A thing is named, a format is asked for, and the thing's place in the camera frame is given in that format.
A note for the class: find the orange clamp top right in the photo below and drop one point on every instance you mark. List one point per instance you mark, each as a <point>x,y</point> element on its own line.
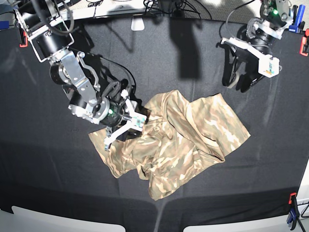
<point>304,47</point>

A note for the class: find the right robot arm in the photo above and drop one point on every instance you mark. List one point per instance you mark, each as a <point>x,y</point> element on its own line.
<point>108,104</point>

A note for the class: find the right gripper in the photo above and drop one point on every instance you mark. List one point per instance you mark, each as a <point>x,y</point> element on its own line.
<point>129,133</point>

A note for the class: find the white tape patch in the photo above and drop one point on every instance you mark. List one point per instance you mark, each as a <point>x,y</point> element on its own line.
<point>137,23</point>

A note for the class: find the orange clamp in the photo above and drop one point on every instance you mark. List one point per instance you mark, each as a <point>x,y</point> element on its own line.
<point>293,214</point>
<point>23,39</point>
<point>304,47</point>

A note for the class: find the black table cloth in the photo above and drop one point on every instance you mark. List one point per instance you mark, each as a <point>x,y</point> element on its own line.
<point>48,163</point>

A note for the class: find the orange clamp bottom right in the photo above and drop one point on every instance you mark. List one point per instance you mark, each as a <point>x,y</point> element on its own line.
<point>293,214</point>

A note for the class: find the camouflage t-shirt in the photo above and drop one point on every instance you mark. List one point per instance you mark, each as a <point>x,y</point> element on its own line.
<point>180,140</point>

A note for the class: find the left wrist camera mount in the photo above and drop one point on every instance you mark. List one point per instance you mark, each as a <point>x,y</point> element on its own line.
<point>268,65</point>

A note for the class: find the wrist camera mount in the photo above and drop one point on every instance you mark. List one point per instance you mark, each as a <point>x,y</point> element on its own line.
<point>268,65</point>
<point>122,118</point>

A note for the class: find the orange clamp top left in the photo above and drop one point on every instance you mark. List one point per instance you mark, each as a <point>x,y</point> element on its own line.
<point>23,39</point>

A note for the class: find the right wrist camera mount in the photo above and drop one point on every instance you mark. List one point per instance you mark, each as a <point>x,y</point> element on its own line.
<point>122,118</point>

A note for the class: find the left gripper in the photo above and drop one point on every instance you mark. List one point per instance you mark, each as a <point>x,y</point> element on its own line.
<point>234,57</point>

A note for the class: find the blue clamp top right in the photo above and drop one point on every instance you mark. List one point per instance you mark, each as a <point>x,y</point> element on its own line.
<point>298,24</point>

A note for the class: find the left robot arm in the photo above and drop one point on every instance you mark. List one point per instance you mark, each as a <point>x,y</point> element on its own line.
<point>275,17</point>

